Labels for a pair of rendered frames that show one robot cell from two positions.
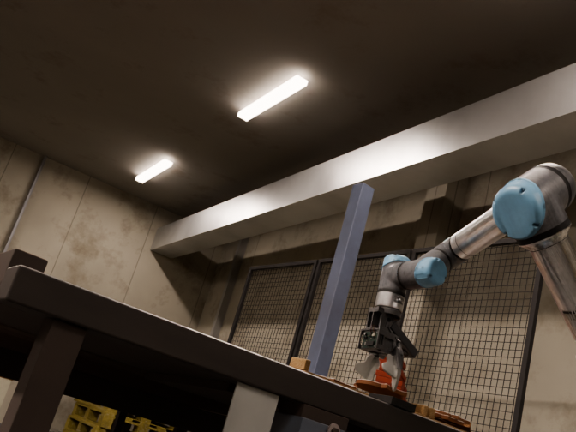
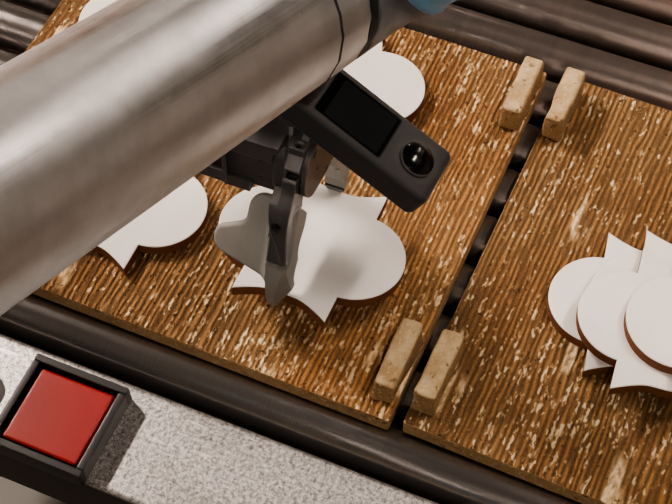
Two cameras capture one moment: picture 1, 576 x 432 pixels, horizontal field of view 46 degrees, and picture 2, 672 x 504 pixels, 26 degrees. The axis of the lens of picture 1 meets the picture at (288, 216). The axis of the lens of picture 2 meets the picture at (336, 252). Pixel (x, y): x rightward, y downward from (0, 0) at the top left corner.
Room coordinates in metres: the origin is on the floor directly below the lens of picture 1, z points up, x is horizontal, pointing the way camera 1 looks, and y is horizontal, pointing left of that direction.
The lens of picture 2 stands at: (1.42, -0.84, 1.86)
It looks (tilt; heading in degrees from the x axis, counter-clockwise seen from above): 57 degrees down; 54
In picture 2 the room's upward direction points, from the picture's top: straight up
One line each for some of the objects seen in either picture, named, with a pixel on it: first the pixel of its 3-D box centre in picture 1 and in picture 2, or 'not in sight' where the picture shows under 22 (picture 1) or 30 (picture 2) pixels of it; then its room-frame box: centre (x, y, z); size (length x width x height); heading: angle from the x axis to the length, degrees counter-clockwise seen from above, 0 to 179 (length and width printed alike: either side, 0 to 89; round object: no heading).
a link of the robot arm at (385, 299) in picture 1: (390, 304); not in sight; (1.75, -0.33, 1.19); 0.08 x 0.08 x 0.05
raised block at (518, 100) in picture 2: not in sight; (521, 93); (1.99, -0.32, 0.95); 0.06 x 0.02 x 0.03; 31
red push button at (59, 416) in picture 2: not in sight; (60, 419); (1.54, -0.34, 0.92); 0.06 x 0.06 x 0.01; 31
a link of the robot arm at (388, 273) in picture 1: (395, 276); not in sight; (1.76, -0.32, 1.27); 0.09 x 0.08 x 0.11; 31
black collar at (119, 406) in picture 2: (392, 402); (59, 418); (1.54, -0.34, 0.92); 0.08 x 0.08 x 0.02; 31
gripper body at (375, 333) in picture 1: (381, 333); (274, 103); (1.75, -0.32, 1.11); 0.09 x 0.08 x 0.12; 121
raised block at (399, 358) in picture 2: (417, 409); (397, 360); (1.76, -0.46, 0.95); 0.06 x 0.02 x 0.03; 31
